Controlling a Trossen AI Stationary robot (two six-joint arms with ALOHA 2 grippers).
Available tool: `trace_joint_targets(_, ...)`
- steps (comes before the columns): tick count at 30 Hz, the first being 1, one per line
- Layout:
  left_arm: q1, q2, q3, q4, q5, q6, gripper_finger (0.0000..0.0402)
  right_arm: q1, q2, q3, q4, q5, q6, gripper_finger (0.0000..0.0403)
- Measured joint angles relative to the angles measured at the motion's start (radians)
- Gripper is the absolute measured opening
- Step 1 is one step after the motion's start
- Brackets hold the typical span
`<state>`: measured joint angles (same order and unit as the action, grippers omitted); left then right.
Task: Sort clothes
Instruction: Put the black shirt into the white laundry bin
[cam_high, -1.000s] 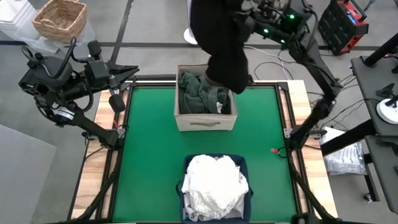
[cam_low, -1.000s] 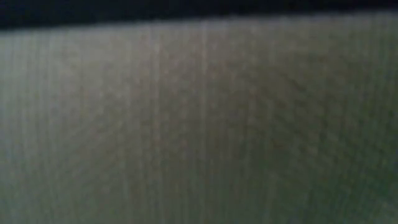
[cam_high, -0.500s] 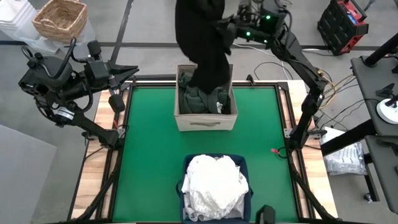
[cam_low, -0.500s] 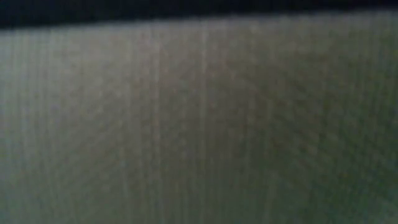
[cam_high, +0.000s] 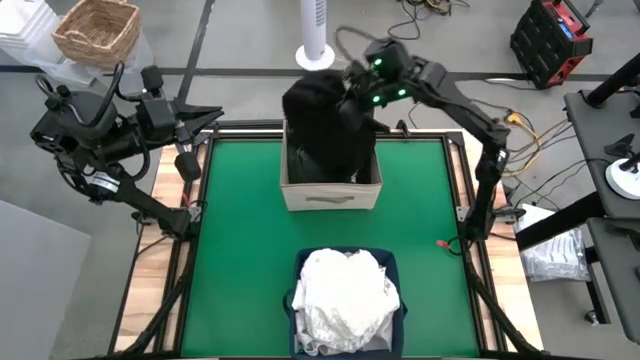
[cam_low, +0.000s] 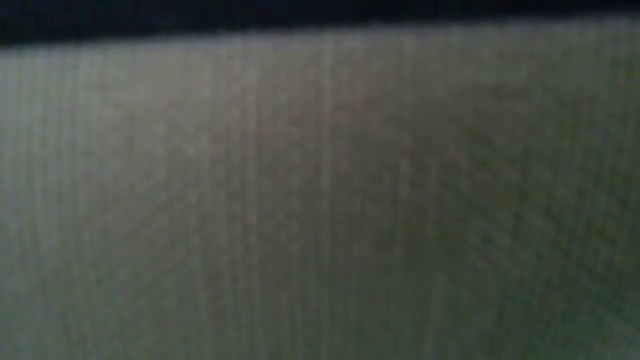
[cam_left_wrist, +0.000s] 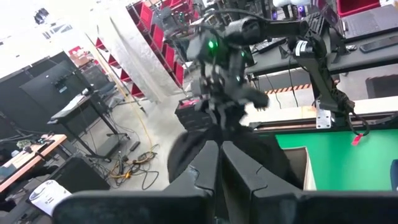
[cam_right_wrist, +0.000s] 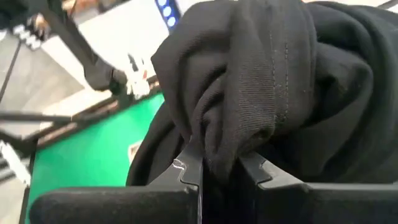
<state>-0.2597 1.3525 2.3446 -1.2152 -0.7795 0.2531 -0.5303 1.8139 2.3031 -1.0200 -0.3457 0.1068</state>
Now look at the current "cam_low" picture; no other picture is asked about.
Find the navy fabric storage box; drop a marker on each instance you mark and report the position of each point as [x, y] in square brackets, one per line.
[320, 200]

